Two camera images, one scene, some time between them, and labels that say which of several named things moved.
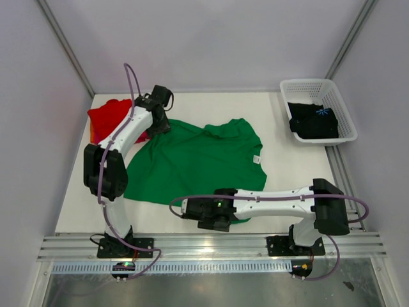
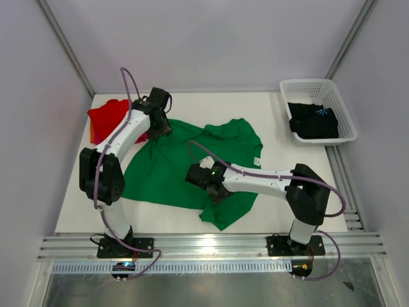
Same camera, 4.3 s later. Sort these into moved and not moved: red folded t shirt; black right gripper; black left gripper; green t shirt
Moved: black right gripper
Not moved: red folded t shirt; black left gripper; green t shirt
